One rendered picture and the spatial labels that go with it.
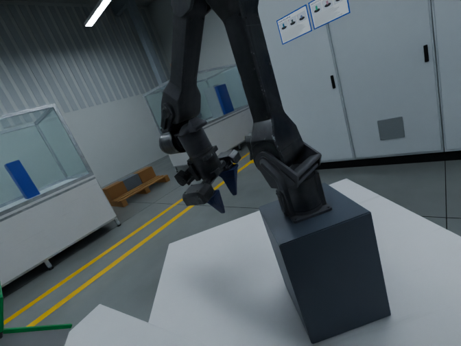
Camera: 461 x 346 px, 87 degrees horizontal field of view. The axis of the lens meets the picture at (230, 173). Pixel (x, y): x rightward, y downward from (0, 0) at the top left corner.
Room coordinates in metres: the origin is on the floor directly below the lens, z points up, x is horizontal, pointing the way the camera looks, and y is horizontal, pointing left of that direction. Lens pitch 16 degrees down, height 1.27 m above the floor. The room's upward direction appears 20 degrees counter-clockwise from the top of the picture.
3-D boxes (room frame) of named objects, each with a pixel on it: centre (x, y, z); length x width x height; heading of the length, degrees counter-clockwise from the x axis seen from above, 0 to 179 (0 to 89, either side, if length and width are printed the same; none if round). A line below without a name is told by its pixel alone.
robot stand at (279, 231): (0.36, -0.10, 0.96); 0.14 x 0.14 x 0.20; 0
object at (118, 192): (5.36, 2.08, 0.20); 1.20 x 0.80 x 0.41; 135
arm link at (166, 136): (0.56, 0.08, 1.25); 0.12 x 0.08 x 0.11; 41
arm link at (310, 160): (0.37, -0.09, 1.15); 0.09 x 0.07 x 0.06; 131
